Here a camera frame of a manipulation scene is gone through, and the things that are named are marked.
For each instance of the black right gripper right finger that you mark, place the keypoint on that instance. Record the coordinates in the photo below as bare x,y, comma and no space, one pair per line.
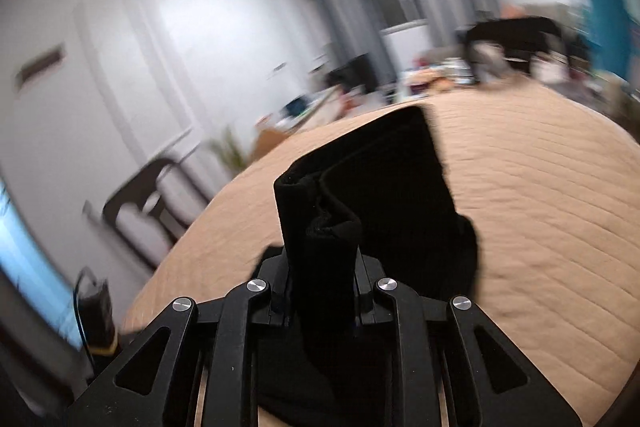
445,363

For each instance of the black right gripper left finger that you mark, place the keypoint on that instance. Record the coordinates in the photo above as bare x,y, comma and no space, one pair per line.
192,365

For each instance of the black pants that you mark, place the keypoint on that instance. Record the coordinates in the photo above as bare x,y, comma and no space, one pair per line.
377,191

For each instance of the beige quilted bedspread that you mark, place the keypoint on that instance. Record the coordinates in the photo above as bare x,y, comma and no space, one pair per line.
551,187

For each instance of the green potted plant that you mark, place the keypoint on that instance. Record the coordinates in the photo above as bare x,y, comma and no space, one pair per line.
228,151

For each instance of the dark chair near window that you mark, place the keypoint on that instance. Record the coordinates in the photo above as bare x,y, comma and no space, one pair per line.
520,37

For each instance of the blue plastic pitcher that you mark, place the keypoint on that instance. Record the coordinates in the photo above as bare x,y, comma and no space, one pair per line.
606,25

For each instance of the blue striped curtains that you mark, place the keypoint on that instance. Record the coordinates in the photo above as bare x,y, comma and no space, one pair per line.
400,6

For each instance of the dark chair by wall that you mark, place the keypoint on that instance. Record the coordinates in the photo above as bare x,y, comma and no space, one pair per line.
143,191

